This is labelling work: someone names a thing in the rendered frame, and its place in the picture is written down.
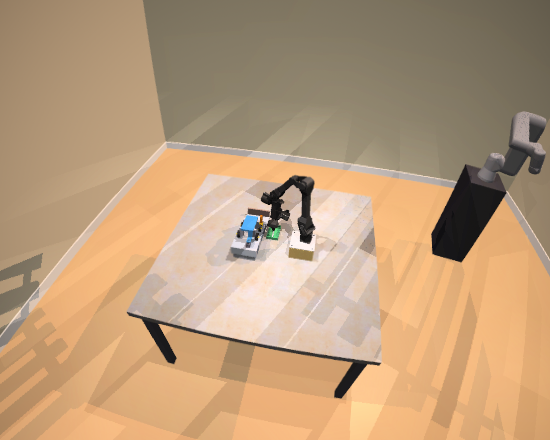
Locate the green tray floor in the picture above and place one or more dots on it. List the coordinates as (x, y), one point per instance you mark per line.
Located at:
(275, 232)

